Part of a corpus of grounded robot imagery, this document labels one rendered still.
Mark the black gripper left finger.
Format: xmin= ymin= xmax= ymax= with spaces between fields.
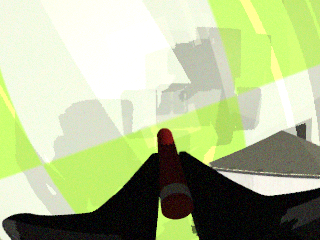
xmin=1 ymin=152 xmax=160 ymax=240

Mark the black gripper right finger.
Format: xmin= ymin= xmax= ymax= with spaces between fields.
xmin=179 ymin=151 xmax=320 ymax=240

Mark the dark red peg with grey band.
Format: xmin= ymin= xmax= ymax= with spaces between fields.
xmin=156 ymin=128 xmax=193 ymax=220

